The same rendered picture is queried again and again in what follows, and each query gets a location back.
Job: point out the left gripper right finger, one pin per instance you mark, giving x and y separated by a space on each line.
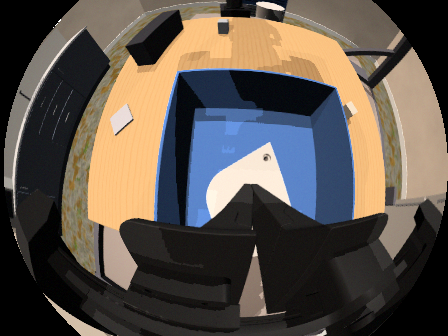
291 246

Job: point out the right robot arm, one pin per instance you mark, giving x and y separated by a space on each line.
234 4

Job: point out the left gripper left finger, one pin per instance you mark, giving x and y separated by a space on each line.
218 248

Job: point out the small beige cube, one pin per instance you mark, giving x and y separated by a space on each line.
349 110

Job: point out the blue open-top tray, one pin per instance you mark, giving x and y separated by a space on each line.
217 116

